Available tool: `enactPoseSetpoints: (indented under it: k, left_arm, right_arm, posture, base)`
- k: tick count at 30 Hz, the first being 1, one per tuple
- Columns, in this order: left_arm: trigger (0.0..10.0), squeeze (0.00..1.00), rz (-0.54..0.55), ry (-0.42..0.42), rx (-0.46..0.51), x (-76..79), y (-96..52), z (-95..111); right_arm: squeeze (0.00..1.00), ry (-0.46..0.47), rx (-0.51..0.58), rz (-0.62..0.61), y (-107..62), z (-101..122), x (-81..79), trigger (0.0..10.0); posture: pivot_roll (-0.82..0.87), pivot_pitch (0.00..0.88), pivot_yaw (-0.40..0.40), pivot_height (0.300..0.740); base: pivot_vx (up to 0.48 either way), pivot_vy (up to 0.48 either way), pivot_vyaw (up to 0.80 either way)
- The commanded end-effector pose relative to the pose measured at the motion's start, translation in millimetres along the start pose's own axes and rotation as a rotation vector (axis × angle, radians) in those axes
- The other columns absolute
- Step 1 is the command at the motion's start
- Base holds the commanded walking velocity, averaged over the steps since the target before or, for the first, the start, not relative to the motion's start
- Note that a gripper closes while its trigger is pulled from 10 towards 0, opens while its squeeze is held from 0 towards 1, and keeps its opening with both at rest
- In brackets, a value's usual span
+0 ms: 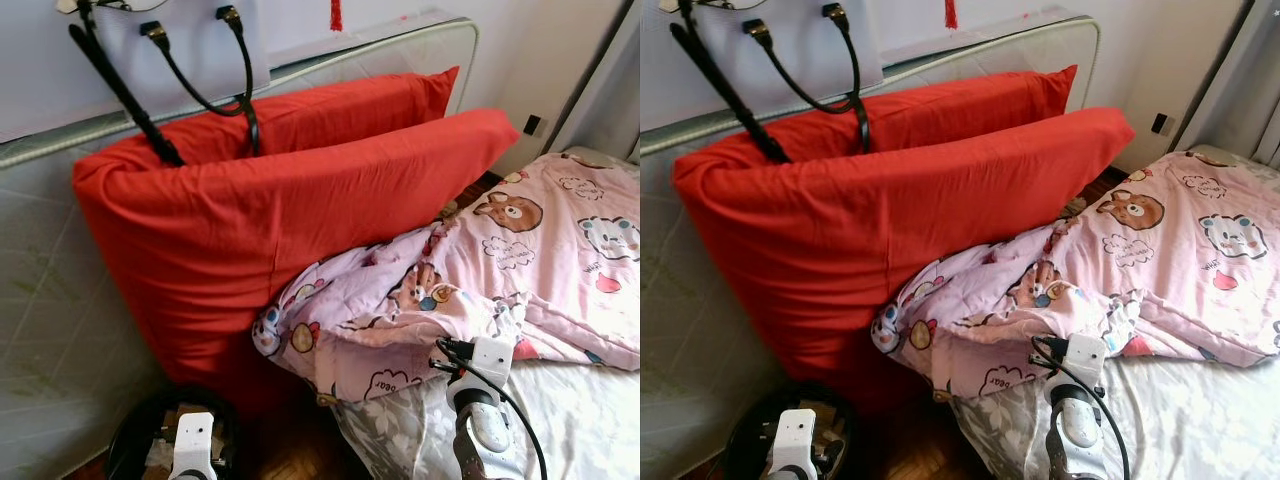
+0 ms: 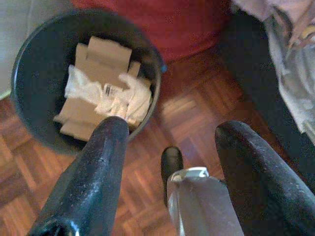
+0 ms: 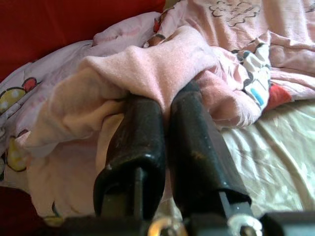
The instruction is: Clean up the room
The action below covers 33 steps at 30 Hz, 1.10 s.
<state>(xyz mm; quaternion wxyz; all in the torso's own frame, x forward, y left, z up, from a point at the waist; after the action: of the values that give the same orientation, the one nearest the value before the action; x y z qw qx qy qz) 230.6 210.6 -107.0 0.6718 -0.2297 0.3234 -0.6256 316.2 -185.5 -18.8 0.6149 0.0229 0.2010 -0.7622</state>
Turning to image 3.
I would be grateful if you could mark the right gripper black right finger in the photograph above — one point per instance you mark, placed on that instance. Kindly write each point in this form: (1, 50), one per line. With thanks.
(197, 152)

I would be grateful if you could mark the pink cartoon print blanket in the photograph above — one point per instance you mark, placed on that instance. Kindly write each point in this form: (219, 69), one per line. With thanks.
(160, 66)

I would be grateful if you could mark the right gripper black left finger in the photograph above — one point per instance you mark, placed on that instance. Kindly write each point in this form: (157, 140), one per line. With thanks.
(137, 147)

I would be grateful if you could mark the red sofa back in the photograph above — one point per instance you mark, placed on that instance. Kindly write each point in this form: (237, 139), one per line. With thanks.
(49, 24)

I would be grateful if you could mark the beige floral bed sheet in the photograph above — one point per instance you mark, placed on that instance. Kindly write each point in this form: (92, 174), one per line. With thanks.
(270, 159)

